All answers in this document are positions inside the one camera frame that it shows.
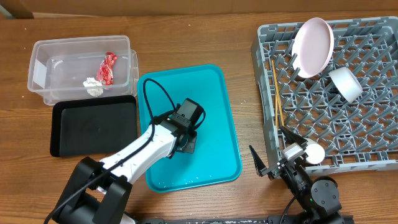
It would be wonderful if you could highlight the red snack wrapper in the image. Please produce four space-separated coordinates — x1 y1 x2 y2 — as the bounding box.
96 52 118 85

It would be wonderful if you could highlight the white tissue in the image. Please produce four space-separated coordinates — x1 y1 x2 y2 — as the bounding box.
83 77 103 97

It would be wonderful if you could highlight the wooden chopstick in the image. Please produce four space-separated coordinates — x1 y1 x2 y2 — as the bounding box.
271 60 285 126
275 89 279 131

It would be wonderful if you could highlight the grey dish rack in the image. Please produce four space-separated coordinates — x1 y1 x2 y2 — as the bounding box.
251 17 397 175

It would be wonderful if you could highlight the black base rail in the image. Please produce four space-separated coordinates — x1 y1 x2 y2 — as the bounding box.
133 210 355 224

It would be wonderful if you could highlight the teal tray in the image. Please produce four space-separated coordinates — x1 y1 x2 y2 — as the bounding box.
137 65 243 192

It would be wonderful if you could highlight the white cup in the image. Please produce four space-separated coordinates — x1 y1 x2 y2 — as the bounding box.
304 138 325 165

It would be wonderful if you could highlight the large pink plate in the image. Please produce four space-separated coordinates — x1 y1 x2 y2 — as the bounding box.
292 17 334 78

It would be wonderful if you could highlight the black bin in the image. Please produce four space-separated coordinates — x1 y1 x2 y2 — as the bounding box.
50 95 137 157

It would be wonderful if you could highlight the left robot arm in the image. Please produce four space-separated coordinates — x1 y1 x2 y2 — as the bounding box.
45 112 205 223

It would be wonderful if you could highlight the white bowl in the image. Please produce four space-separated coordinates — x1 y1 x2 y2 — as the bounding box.
329 67 363 103

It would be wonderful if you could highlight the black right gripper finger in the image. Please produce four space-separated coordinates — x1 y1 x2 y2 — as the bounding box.
249 145 267 177
280 126 307 149

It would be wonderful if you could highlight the clear plastic bin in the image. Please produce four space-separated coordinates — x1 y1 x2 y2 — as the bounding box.
27 35 139 106

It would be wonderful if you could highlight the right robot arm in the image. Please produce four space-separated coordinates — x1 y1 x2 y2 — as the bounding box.
250 126 346 223

